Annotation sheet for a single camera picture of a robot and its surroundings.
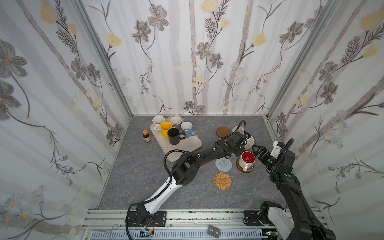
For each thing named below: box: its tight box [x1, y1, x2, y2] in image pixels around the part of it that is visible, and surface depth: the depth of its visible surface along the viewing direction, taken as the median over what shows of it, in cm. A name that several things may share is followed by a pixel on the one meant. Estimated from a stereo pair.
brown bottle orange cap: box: [143, 130, 151, 143], surface depth 102 cm
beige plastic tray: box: [149, 124, 203, 162], surface depth 106 cm
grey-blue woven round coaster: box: [215, 157, 233, 172], surface depth 95 cm
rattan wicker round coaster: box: [213, 172, 232, 190], surface depth 88 cm
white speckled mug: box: [152, 115, 165, 132], surface depth 107 cm
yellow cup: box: [160, 121, 172, 138], surface depth 106 cm
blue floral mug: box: [180, 121, 196, 138], surface depth 103 cm
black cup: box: [167, 128, 186, 145], surface depth 103 cm
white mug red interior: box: [238, 151, 256, 172], surface depth 88 cm
